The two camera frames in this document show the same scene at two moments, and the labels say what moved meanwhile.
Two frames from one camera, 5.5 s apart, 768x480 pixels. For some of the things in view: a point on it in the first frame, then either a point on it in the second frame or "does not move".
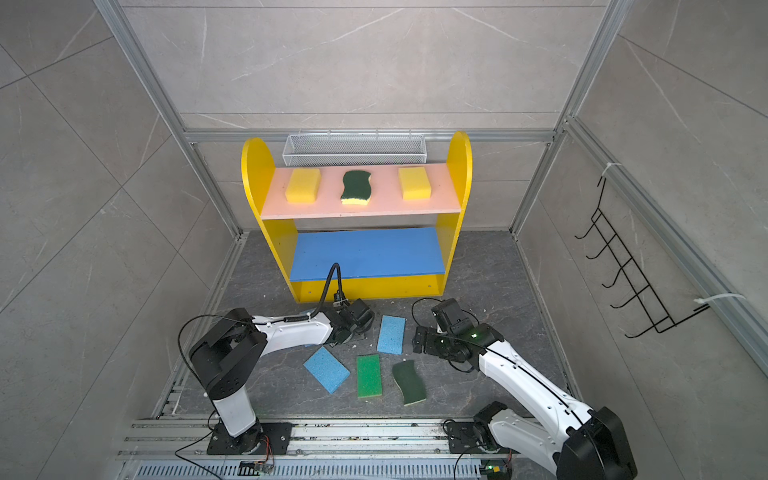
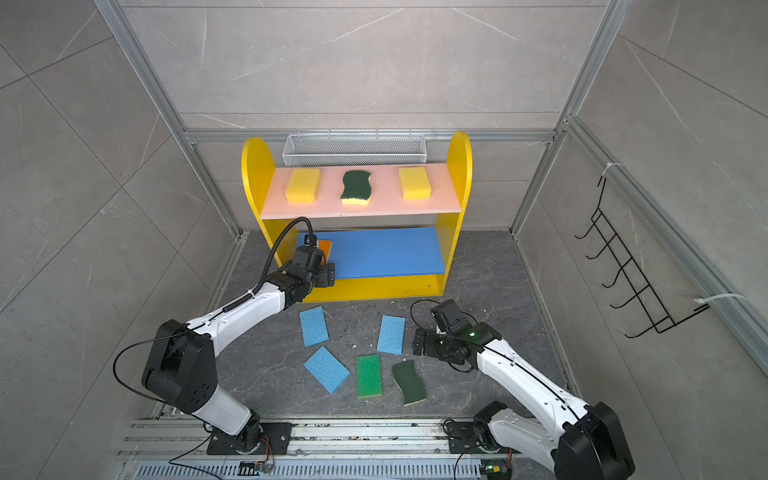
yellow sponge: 415,183 does not move
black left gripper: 363,331 -> 327,274
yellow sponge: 303,186 does not move
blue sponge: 391,334 does not move
